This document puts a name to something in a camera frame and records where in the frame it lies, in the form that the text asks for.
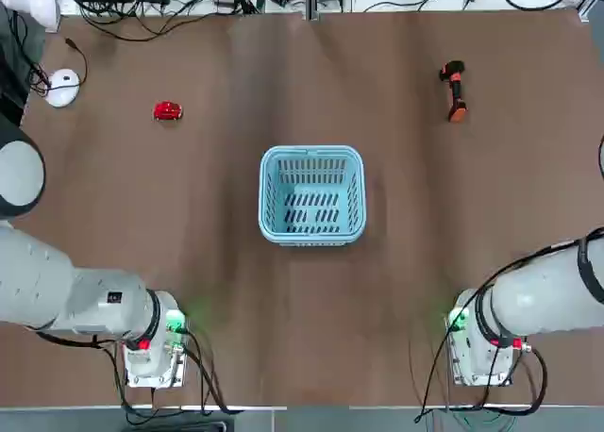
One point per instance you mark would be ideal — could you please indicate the red toy car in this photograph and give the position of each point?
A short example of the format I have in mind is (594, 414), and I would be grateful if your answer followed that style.
(167, 111)

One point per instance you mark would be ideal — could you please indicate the orange black barcode scanner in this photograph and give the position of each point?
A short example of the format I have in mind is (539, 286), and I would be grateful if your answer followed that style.
(455, 90)

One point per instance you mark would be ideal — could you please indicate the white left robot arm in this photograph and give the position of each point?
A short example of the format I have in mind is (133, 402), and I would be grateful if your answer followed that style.
(42, 281)

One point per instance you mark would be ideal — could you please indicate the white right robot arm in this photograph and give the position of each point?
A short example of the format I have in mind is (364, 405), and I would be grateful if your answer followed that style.
(542, 290)

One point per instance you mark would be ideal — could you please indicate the light blue plastic basket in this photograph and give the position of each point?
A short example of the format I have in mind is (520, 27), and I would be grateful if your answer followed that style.
(311, 196)

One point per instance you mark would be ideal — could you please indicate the white round desk device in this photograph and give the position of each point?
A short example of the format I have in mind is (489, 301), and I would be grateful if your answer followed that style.
(62, 90)

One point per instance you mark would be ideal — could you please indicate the grey metal frame bar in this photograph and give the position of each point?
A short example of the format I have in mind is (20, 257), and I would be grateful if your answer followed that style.
(584, 7)

